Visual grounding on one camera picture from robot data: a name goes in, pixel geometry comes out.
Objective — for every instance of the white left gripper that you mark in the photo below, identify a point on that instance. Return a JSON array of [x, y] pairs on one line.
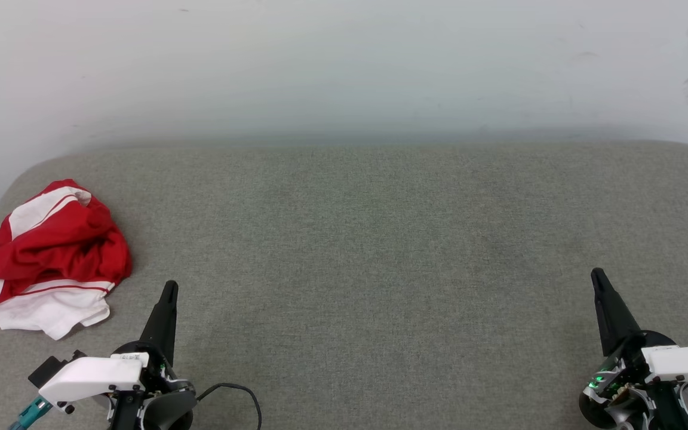
[[90, 376]]

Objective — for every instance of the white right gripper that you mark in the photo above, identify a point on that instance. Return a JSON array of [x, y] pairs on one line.
[[678, 364]]

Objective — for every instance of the red and white jersey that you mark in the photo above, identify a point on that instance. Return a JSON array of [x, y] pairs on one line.
[[63, 245]]

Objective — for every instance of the grey fabric sofa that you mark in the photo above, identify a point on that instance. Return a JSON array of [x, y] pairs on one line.
[[380, 269]]

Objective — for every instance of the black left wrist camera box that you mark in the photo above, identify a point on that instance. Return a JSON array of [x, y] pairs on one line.
[[54, 369]]

